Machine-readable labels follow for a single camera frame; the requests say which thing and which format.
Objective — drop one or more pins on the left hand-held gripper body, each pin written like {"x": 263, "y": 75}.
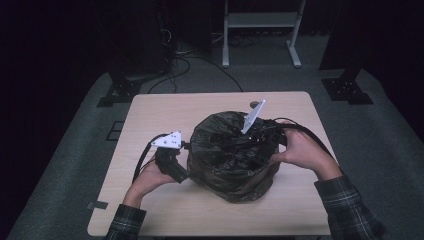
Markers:
{"x": 166, "y": 160}

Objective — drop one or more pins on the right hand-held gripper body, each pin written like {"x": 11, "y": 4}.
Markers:
{"x": 266, "y": 135}

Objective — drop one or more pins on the black garbage bag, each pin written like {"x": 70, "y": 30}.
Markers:
{"x": 226, "y": 166}

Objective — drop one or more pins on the person's left hand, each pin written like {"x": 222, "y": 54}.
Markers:
{"x": 146, "y": 183}

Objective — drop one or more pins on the person's right hand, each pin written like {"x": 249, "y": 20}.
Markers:
{"x": 303, "y": 150}

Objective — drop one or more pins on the small grey round object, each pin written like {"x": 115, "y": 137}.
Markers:
{"x": 253, "y": 104}

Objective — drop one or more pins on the grey tape strip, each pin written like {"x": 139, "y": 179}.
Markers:
{"x": 96, "y": 205}

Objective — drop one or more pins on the white metal stand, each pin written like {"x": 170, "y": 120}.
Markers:
{"x": 261, "y": 20}

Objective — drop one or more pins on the black stand with base plate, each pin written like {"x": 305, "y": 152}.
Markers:
{"x": 121, "y": 90}
{"x": 346, "y": 88}

